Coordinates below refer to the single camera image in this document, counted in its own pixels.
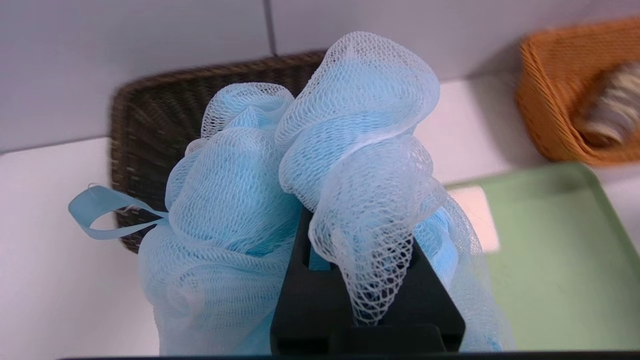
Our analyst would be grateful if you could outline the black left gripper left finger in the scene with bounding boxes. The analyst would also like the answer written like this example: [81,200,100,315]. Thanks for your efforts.
[270,207,357,354]

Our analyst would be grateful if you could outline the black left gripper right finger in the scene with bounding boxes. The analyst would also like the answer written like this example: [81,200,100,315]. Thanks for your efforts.
[377,239,466,353]

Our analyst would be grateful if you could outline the white soap bar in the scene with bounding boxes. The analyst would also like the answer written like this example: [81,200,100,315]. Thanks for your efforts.
[447,186,501,253]

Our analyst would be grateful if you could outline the blue mesh bath loofah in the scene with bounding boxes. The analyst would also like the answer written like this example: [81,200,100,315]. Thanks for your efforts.
[68,31,516,357]

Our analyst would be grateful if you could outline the striped brown bread roll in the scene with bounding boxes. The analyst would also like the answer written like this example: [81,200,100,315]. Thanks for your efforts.
[575,62,640,148]

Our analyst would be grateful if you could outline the dark brown wicker basket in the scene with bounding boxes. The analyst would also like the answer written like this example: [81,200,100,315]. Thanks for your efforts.
[110,50,328,253]

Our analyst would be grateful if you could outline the orange wicker basket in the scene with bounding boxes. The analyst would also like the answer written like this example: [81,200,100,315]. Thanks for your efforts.
[516,17,640,167]

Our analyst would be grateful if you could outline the light green plastic tray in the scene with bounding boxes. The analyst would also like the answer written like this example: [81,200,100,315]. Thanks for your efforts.
[445,162,640,351]

